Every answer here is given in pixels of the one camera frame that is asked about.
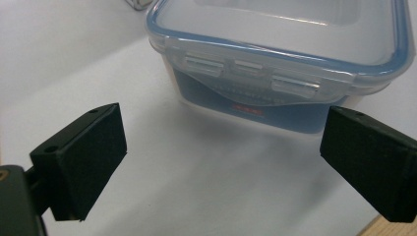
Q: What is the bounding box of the clear food container blue seal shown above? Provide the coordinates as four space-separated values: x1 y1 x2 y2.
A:
145 0 416 136

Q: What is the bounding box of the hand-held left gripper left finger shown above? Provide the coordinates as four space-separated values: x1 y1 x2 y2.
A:
30 102 128 222

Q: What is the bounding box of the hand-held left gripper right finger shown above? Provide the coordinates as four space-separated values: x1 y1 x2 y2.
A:
319 105 417 224

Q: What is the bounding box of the wooden-edged white work board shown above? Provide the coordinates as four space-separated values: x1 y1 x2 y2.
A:
0 32 417 236

